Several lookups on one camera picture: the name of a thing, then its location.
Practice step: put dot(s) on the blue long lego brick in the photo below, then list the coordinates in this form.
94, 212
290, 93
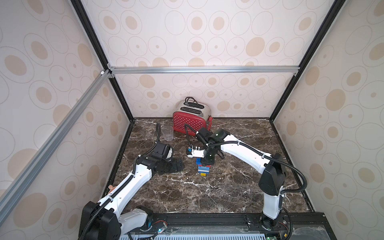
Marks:
203, 168

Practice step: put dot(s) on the clear plastic cup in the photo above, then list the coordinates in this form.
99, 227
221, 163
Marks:
168, 133

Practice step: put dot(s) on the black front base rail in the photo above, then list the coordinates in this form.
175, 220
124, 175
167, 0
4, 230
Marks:
290, 226

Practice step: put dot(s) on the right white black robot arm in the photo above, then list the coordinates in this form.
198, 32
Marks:
271, 167

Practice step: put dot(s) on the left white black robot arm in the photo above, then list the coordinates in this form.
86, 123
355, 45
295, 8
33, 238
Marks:
126, 192

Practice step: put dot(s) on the horizontal aluminium rail back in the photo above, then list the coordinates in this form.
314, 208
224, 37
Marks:
202, 70

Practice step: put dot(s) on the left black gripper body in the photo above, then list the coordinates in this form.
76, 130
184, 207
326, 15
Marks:
165, 165

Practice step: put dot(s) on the red polka dot toaster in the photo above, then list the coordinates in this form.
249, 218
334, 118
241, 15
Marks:
191, 112

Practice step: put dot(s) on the diagonal aluminium rail left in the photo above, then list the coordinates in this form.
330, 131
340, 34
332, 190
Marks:
20, 185

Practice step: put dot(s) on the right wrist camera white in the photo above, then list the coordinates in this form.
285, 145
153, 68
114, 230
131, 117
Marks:
195, 152

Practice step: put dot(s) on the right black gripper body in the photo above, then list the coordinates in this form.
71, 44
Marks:
208, 157

